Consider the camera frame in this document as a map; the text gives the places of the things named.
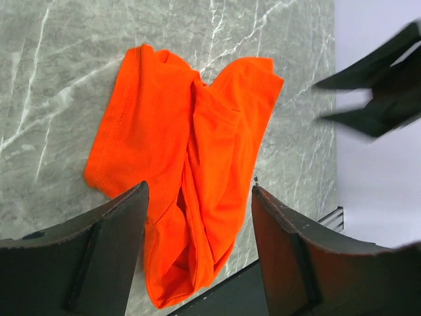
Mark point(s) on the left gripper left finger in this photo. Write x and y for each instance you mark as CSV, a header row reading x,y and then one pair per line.
x,y
83,266

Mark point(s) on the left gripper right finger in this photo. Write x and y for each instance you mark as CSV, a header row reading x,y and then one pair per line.
x,y
308,269

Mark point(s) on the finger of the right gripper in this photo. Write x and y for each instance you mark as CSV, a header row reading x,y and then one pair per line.
x,y
368,70
377,118

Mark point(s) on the orange t-shirt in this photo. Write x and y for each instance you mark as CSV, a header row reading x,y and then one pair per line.
x,y
196,145

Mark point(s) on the black base crossbar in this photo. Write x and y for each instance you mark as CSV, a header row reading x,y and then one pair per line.
x,y
241,294

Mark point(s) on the aluminium frame rail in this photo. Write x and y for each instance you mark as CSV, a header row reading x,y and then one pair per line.
x,y
334,220

